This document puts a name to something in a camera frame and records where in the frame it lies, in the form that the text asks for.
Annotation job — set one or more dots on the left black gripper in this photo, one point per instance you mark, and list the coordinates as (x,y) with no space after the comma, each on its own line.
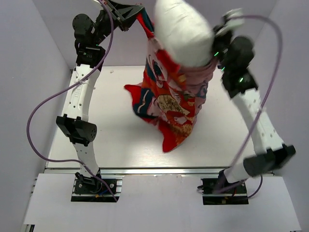
(123,13)

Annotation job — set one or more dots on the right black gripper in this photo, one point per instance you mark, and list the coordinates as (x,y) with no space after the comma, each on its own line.
(219,34)

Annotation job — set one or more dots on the white pillow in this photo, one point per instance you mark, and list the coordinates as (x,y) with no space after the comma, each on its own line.
(183,32)

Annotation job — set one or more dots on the red pink patterned pillowcase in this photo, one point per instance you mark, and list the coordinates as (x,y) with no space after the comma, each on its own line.
(170,95)

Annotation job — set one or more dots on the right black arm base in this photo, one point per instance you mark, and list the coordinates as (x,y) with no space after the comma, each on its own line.
(234,196)

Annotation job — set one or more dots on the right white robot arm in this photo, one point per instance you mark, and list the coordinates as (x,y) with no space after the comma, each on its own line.
(263,150)

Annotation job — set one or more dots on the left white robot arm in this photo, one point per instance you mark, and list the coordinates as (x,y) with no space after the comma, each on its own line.
(74,123)

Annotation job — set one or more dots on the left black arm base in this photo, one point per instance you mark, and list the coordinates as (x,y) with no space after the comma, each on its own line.
(87,193)

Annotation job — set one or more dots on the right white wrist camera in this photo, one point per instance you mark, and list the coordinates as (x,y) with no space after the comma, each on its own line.
(232,19)

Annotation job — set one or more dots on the aluminium front rail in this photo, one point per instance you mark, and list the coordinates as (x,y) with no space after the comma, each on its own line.
(161,170)

